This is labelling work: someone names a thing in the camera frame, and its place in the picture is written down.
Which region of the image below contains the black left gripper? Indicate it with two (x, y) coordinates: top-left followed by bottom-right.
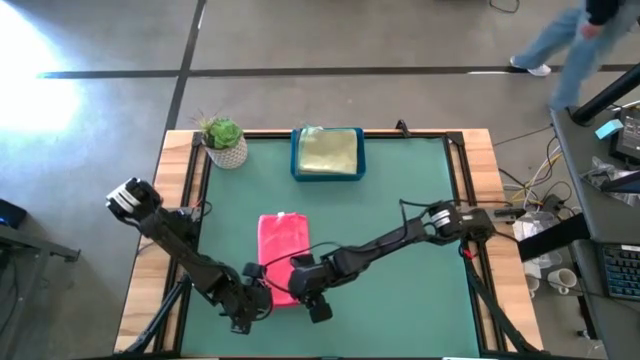
(219, 261), (275, 336)

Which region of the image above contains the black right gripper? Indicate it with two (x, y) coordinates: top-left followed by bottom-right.
(287, 252), (335, 325)

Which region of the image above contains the pink microfiber towel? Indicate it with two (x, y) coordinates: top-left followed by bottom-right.
(256, 211), (312, 310)

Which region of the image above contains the pale green teal-edged towel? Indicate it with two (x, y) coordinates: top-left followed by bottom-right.
(297, 126), (360, 176)

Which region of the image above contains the green table mat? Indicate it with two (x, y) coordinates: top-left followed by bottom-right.
(180, 137), (482, 359)

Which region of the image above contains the blue plastic bin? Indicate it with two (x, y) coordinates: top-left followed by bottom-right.
(289, 126), (367, 183)

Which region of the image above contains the succulent in patterned white pot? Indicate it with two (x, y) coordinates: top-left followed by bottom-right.
(192, 112), (250, 170)

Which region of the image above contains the black furniture base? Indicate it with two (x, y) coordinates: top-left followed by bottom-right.
(0, 198), (82, 360)

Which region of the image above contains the black flat bar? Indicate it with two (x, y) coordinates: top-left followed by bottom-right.
(516, 213), (592, 263)

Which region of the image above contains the white mug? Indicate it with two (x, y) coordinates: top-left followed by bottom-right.
(546, 267), (578, 296)

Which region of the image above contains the black box blue light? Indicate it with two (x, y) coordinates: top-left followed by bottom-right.
(0, 198), (29, 231)

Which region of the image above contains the black power adapter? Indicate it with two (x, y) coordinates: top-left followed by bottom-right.
(541, 193), (567, 215)

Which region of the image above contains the grey side desk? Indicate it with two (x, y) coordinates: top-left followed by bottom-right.
(549, 104), (640, 360)

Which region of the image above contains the clear plastic bag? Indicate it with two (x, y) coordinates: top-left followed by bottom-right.
(579, 155), (640, 209)

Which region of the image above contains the black keyboard blue backlight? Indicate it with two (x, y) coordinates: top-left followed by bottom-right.
(601, 243), (640, 302)

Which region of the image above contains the light blue small box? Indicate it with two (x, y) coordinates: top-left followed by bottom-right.
(593, 118), (624, 141)

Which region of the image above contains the black electronic device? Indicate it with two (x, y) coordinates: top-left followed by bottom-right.
(608, 105), (640, 165)

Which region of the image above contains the black pole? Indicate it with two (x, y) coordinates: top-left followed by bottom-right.
(571, 62), (640, 127)

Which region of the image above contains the person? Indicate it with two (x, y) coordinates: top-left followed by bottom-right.
(508, 0), (640, 112)

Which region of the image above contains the person's hand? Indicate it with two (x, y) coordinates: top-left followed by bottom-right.
(581, 21), (605, 41)

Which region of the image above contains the black right camera cable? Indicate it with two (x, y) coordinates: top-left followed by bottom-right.
(259, 241), (346, 296)

